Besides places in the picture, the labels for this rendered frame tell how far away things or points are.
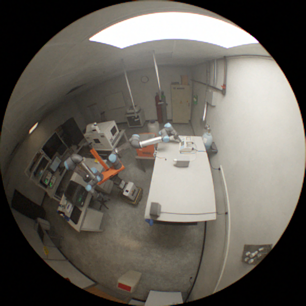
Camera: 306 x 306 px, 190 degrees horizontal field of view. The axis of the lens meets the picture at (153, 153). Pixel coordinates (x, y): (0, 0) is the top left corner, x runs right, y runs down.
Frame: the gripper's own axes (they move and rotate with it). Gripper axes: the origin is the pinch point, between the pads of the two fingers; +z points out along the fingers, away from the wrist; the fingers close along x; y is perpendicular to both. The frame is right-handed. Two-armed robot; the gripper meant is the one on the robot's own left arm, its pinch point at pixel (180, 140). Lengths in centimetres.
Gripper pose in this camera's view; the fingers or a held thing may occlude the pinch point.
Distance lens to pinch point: 133.4
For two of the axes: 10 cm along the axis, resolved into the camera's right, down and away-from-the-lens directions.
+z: 6.8, 5.9, 4.3
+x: 2.4, -7.3, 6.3
